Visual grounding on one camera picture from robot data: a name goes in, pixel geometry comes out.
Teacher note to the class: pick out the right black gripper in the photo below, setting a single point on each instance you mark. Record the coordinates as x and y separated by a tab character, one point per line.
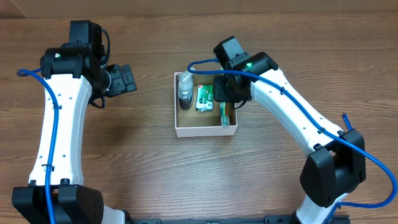
224	95

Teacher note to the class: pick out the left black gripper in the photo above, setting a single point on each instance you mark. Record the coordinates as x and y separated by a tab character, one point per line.
121	86

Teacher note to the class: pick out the green soap packet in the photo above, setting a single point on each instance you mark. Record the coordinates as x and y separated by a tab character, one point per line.
204	100

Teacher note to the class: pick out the white green toothbrush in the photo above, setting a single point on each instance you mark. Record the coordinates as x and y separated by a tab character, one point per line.
225	122

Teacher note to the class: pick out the clear spray bottle dark liquid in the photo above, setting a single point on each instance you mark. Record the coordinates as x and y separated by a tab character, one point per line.
185	90

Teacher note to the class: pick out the blue disposable razor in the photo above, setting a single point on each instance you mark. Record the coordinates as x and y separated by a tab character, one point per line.
347	122

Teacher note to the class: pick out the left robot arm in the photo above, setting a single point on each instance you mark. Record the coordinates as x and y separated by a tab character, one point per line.
74	76

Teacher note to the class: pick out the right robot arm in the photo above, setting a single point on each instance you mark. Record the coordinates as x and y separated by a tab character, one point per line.
332	170

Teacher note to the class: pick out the white cardboard box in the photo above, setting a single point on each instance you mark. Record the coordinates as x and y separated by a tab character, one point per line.
192	123

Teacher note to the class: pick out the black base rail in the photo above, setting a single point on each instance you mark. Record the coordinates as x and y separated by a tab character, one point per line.
268	219

